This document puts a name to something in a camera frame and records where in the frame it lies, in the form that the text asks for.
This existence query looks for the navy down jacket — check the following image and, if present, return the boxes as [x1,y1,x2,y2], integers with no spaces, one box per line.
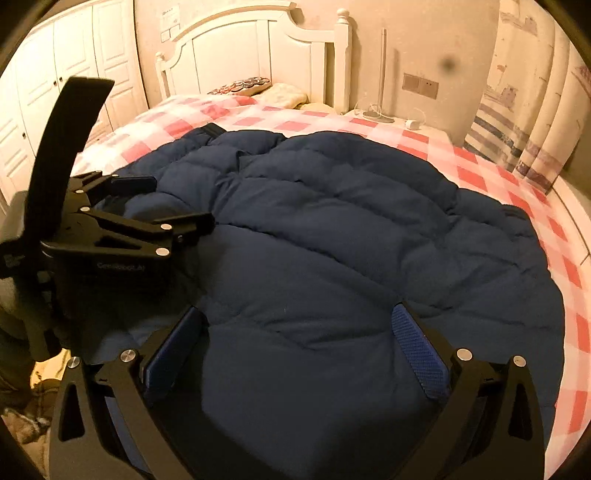
[92,124,567,480]

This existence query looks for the white bed headboard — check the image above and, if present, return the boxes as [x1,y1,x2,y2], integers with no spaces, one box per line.
[154,1,354,116]

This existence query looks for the white wardrobe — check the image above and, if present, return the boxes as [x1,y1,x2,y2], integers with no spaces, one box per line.
[0,0,149,204]

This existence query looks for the patterned pillow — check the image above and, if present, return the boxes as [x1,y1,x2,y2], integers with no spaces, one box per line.
[206,76,273,97]

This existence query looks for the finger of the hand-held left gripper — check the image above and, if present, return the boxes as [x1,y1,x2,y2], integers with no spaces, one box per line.
[68,171,158,206]
[69,207,216,260]

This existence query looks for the pink checked bed sheet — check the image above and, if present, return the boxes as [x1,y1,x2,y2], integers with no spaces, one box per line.
[69,95,591,480]

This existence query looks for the white charger with cable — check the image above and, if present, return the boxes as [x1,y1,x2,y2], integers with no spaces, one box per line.
[355,97,426,131]

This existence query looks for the cream pillow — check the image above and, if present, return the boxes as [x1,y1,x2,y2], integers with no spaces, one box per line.
[259,83,309,110]

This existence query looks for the white nightstand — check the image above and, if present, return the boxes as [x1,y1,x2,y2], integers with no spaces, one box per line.
[342,107,452,145]

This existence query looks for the paper notices on wall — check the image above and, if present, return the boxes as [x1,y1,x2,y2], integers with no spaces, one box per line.
[159,4,184,44]

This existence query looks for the striped printed curtain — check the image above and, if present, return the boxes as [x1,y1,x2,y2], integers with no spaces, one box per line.
[463,0,591,195]

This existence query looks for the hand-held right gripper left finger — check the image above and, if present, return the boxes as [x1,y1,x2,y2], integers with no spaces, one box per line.
[48,305,205,480]

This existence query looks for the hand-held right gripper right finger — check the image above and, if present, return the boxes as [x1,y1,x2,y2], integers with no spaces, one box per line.
[390,302,546,480]

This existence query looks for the wall switch plate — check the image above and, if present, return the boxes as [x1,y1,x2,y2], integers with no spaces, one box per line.
[402,71,440,99]

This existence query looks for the slim lamp stand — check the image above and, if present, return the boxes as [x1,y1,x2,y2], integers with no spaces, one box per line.
[361,28,396,125]

